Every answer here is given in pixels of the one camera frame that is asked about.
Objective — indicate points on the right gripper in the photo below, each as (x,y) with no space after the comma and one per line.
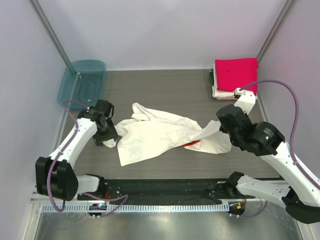
(222,129)

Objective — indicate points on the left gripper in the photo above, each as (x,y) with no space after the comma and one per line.
(111,132)

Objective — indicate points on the white t-shirt red print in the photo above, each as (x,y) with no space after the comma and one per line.
(150,133)

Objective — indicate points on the teal plastic bin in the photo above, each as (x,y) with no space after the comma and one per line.
(82,84)

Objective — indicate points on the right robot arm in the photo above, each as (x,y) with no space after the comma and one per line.
(300,197)

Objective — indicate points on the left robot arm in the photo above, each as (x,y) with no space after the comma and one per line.
(55,176)

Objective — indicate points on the folded white t-shirt stack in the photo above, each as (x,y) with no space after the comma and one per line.
(222,95)

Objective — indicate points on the folded green t-shirt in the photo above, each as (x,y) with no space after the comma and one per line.
(211,74)

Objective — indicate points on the folded pink t-shirt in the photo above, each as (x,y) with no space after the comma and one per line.
(235,73)

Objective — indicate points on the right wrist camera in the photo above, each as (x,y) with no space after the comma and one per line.
(246,100)

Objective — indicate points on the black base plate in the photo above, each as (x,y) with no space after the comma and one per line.
(168,189)

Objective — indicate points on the white slotted cable duct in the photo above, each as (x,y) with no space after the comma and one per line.
(99,208)

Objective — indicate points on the aluminium rail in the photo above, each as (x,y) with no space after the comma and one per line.
(38,198)

